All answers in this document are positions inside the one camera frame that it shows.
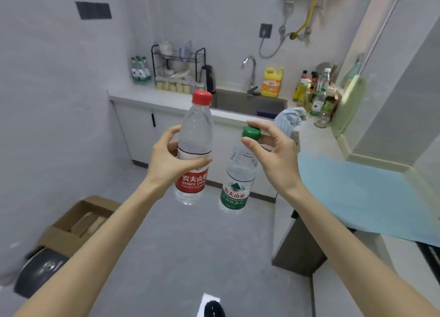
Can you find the chrome sink faucet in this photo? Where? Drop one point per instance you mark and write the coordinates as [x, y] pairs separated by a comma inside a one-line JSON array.
[[252, 74]]

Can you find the grey wall socket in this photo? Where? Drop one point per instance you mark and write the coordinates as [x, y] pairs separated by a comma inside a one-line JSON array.
[[265, 30]]

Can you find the pale green cutting board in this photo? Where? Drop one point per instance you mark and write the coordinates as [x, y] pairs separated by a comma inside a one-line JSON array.
[[349, 105]]

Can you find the grey counter cabinet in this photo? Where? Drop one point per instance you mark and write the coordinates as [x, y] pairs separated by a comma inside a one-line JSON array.
[[295, 244]]

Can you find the black stove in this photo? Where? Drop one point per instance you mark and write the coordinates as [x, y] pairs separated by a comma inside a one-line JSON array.
[[429, 251]]

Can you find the steel kitchen sink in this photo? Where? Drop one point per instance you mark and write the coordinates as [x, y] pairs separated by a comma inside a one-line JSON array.
[[247, 103]]

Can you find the yellow detergent jug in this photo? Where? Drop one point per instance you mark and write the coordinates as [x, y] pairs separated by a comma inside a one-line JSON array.
[[271, 84]]

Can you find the light blue counter mat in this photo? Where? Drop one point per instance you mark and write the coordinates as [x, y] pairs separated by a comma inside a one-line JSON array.
[[364, 193]]

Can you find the brown cardboard box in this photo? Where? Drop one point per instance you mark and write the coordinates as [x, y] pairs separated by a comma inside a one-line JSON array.
[[68, 237]]

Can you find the person's right thumb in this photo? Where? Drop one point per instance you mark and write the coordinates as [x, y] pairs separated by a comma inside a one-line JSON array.
[[253, 145]]

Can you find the dark wall switch panel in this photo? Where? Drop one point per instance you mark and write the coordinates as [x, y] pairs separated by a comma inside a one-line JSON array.
[[93, 10]]

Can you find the person's black shoe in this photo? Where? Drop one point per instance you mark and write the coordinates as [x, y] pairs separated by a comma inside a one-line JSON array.
[[213, 310]]

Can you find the red-capped water bottle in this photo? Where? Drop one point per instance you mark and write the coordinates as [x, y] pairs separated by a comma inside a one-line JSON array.
[[195, 131]]

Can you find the white paper sheet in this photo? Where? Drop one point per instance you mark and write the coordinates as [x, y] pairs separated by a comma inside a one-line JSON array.
[[202, 303]]

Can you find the person's left hand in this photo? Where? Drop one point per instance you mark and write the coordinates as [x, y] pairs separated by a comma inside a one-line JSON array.
[[161, 165]]

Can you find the person's left forearm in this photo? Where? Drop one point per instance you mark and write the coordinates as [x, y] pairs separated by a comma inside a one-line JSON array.
[[92, 248]]

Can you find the black electric kettle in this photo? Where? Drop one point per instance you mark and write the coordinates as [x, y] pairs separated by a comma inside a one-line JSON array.
[[208, 79]]

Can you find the stacked white dishes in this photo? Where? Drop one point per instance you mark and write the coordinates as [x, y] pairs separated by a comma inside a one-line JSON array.
[[177, 73]]

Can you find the black round pan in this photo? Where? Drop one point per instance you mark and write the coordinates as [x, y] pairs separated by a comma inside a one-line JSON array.
[[39, 270]]

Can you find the person's left middle finger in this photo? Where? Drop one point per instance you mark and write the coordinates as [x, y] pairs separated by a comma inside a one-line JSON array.
[[173, 149]]

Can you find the row of small cream jars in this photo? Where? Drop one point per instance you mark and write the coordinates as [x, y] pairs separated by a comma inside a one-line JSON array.
[[175, 86]]

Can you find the white kitchen cabinet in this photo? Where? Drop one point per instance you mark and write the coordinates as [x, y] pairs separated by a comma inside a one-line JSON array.
[[137, 134]]

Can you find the blue-grey dish cloth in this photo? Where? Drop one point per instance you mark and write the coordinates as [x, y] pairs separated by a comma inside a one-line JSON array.
[[290, 119]]

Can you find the green-capped water bottle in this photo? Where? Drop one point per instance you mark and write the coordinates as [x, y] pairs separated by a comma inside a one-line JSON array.
[[237, 186]]

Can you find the cluster of condiment bottles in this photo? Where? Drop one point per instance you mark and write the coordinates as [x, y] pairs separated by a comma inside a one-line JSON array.
[[318, 93]]

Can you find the small green-labelled water bottle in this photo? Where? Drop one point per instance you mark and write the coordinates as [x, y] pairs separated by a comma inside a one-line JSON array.
[[141, 73], [147, 72], [134, 73]]

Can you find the person's left thumb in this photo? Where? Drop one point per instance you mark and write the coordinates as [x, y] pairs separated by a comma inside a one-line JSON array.
[[197, 162]]

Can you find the person's right forearm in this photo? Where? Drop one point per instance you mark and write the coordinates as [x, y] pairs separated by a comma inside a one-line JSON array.
[[347, 255]]

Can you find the person's right hand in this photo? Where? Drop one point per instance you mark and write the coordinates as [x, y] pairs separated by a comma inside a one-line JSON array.
[[280, 162]]

